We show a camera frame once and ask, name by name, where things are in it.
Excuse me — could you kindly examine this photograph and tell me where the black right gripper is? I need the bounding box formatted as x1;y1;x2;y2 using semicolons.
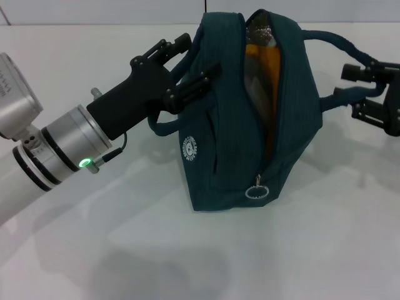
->
342;62;400;137

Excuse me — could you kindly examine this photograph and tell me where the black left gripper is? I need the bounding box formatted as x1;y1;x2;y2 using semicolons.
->
86;33;223;141

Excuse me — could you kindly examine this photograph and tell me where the dark teal fabric bag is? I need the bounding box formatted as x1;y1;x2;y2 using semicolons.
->
146;11;385;213

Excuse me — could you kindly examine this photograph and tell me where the yellow toy banana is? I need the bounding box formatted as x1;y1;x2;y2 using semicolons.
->
245;43;281;157

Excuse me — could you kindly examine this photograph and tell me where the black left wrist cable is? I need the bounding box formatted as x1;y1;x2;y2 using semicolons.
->
77;132;128;173

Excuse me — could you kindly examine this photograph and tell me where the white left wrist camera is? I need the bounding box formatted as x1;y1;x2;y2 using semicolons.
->
0;52;44;141

